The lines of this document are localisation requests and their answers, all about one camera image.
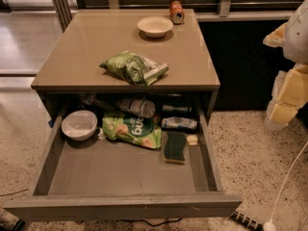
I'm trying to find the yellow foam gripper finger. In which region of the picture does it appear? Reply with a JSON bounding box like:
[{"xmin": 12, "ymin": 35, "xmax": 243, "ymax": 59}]
[
  {"xmin": 265, "ymin": 64, "xmax": 308, "ymax": 131},
  {"xmin": 263, "ymin": 23, "xmax": 287, "ymax": 47}
]

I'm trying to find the green jalapeno chip bag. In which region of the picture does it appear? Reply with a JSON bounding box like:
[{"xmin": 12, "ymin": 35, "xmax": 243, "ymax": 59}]
[{"xmin": 100, "ymin": 51, "xmax": 168, "ymax": 87}]

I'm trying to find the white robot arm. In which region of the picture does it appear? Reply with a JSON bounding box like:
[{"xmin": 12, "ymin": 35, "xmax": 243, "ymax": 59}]
[{"xmin": 263, "ymin": 0, "xmax": 308, "ymax": 131}]

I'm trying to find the dark can in drawer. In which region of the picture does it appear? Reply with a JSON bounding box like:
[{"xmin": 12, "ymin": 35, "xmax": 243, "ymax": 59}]
[{"xmin": 162, "ymin": 104, "xmax": 193, "ymax": 115}]

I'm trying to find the green snack bag in drawer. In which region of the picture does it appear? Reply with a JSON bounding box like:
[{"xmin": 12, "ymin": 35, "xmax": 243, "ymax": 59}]
[{"xmin": 102, "ymin": 111, "xmax": 162, "ymax": 149}]

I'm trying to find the grey cabinet with top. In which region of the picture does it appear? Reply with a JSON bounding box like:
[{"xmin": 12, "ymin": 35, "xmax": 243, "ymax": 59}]
[{"xmin": 32, "ymin": 9, "xmax": 219, "ymax": 119}]

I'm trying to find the white bowl in drawer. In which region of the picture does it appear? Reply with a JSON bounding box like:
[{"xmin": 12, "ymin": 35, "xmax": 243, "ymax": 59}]
[{"xmin": 62, "ymin": 110, "xmax": 97, "ymax": 141}]

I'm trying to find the open grey top drawer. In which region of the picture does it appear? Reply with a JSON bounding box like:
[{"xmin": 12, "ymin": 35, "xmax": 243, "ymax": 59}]
[{"xmin": 4, "ymin": 110, "xmax": 242, "ymax": 222}]

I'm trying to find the orange soda can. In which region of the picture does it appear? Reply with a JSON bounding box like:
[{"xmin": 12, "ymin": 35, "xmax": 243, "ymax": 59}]
[{"xmin": 169, "ymin": 1, "xmax": 185, "ymax": 24}]

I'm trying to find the small yellow white item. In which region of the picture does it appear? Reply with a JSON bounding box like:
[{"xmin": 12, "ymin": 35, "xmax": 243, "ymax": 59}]
[{"xmin": 187, "ymin": 135, "xmax": 198, "ymax": 146}]

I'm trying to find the white bowl on cabinet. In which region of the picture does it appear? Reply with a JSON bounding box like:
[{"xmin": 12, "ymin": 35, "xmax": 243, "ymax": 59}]
[{"xmin": 138, "ymin": 16, "xmax": 173, "ymax": 39}]

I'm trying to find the black power strip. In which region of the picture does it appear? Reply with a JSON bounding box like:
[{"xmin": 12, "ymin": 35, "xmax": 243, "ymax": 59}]
[{"xmin": 229, "ymin": 211, "xmax": 263, "ymax": 231}]

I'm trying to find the clear plastic water bottle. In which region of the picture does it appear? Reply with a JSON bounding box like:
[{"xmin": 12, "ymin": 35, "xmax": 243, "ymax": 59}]
[{"xmin": 116, "ymin": 98, "xmax": 156, "ymax": 118}]

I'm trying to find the white power cable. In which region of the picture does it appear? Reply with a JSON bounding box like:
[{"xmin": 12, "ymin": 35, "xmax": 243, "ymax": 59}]
[{"xmin": 263, "ymin": 140, "xmax": 308, "ymax": 231}]

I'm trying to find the black cable on floor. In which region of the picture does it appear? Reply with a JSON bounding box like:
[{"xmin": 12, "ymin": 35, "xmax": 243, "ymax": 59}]
[{"xmin": 120, "ymin": 217, "xmax": 184, "ymax": 228}]

